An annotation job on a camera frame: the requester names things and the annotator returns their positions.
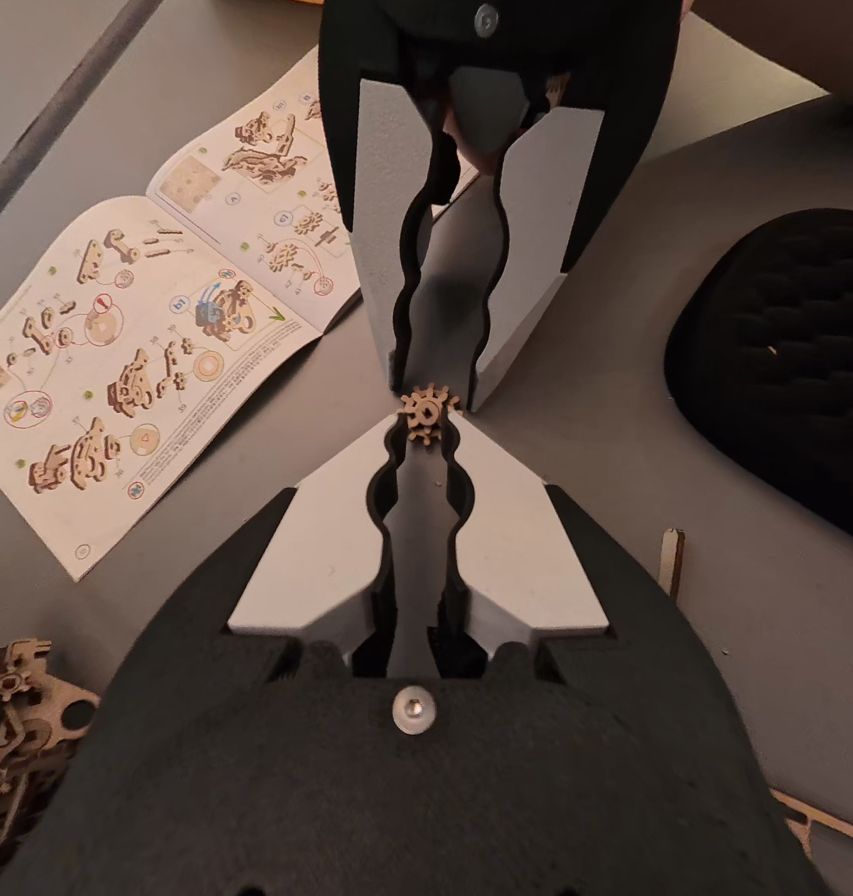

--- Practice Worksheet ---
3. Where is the person's right hand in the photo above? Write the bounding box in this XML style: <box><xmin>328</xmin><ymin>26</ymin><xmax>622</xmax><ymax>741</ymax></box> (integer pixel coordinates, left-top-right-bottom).
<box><xmin>444</xmin><ymin>114</ymin><xmax>513</xmax><ymax>176</ymax></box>

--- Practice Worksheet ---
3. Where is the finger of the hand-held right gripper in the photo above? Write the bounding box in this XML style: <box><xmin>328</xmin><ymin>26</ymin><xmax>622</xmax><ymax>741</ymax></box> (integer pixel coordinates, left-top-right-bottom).
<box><xmin>475</xmin><ymin>107</ymin><xmax>604</xmax><ymax>412</ymax></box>
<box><xmin>348</xmin><ymin>77</ymin><xmax>436</xmax><ymax>391</ymax></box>

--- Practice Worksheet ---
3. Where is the wooden gear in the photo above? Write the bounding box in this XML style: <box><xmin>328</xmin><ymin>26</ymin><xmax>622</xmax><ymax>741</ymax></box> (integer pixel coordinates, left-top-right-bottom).
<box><xmin>399</xmin><ymin>383</ymin><xmax>462</xmax><ymax>448</ymax></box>

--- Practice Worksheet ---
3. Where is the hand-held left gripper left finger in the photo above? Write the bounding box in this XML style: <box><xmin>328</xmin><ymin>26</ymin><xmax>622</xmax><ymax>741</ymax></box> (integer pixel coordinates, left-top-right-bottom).
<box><xmin>227</xmin><ymin>412</ymin><xmax>406</xmax><ymax>639</ymax></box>

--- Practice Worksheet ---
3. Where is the laser-cut wooden parts sheet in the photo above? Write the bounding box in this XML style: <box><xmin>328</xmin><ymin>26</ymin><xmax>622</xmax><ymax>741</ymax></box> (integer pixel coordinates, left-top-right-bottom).
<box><xmin>769</xmin><ymin>787</ymin><xmax>853</xmax><ymax>869</ymax></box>

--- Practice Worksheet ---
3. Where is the thin wooden strip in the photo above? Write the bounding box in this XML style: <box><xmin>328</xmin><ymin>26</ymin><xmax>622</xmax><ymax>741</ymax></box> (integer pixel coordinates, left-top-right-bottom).
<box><xmin>659</xmin><ymin>528</ymin><xmax>685</xmax><ymax>600</ymax></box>

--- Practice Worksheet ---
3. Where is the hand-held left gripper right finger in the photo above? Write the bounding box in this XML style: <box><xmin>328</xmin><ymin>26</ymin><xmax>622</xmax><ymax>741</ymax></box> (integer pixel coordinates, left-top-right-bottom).
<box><xmin>447</xmin><ymin>410</ymin><xmax>609</xmax><ymax>638</ymax></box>

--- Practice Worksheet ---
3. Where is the illustrated instruction booklet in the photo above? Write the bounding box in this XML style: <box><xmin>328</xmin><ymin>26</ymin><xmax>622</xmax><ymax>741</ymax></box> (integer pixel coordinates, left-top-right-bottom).
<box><xmin>0</xmin><ymin>42</ymin><xmax>480</xmax><ymax>582</ymax></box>

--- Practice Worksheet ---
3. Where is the person's right forearm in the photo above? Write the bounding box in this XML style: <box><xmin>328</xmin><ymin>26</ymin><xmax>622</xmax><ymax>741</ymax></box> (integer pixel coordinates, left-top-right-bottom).
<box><xmin>682</xmin><ymin>0</ymin><xmax>853</xmax><ymax>95</ymax></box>

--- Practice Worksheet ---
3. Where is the partly built wooden model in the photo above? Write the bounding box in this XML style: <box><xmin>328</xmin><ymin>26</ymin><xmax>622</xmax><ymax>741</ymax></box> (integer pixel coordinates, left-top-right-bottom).
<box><xmin>0</xmin><ymin>637</ymin><xmax>100</xmax><ymax>841</ymax></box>

